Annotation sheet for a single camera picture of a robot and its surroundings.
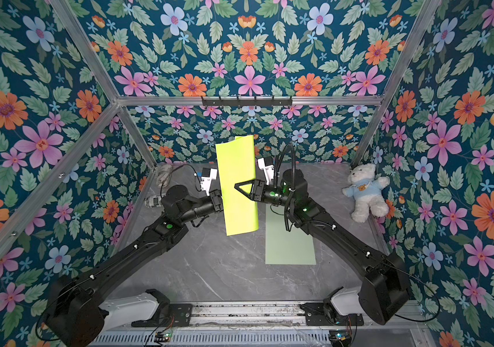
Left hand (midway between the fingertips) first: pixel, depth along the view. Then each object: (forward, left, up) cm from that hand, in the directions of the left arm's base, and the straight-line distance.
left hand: (241, 195), depth 66 cm
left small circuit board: (-31, +30, -35) cm, 56 cm away
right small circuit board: (-35, -30, -37) cm, 59 cm away
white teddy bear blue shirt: (+17, -56, -26) cm, 64 cm away
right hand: (+3, +1, +1) cm, 3 cm away
